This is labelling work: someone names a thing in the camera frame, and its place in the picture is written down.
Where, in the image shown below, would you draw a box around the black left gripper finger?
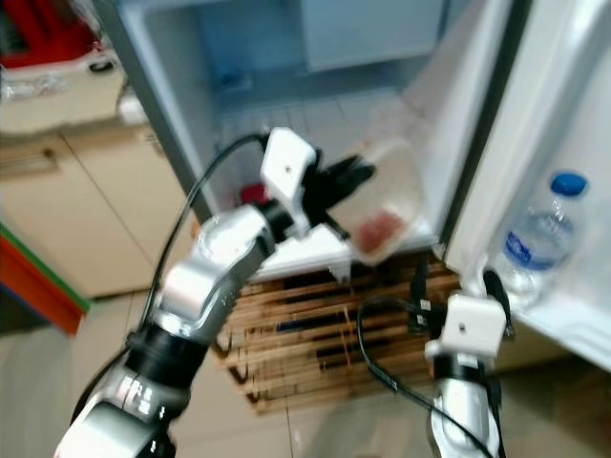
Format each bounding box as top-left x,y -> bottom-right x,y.
313,184 -> 365,217
321,156 -> 378,188

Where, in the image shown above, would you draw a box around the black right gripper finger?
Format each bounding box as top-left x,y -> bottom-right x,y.
411,252 -> 430,333
481,269 -> 516,337

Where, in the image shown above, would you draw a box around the clear container with meat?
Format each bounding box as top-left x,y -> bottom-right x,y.
348,137 -> 430,267

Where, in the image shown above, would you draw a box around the grey mini fridge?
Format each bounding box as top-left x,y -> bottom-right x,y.
91,0 -> 611,346

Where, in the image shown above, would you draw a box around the clear water bottle blue cap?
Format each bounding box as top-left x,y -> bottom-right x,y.
495,169 -> 591,309

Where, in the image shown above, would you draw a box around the red food pack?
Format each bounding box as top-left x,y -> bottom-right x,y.
241,182 -> 269,207

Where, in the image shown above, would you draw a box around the orange board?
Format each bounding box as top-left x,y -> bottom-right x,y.
0,234 -> 88,336

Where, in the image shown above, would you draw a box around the wooden slatted rack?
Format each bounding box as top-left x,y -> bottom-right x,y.
210,252 -> 470,414

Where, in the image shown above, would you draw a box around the green board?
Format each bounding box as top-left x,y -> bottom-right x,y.
10,228 -> 93,312

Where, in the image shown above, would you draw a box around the beige kitchen cabinet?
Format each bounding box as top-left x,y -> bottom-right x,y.
0,57 -> 202,300

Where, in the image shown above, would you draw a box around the red kitchen appliance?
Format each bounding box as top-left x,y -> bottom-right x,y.
0,0 -> 102,69

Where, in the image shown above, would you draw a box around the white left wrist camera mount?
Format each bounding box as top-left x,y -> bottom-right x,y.
259,126 -> 319,240

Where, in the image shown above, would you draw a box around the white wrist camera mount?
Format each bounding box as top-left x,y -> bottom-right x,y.
259,126 -> 319,240
438,292 -> 508,360

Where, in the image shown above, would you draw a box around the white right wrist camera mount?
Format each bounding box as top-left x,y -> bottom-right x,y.
438,292 -> 508,360

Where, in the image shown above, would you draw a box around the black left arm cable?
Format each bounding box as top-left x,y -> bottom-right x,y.
72,132 -> 274,446

